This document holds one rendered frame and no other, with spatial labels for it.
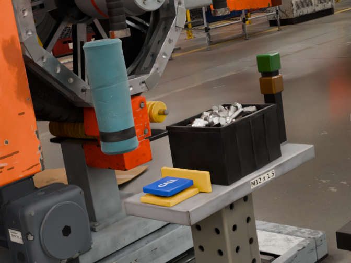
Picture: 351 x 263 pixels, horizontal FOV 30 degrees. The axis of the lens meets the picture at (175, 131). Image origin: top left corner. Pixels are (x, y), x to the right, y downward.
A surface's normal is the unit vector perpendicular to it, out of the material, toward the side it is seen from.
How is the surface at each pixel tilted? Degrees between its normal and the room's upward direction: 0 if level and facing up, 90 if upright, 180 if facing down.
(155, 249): 90
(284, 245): 0
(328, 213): 0
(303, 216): 0
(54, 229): 90
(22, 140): 90
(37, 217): 90
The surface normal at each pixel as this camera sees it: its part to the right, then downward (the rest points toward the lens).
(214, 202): 0.73, 0.04
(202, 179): -0.67, 0.26
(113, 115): 0.04, 0.24
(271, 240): -0.15, -0.97
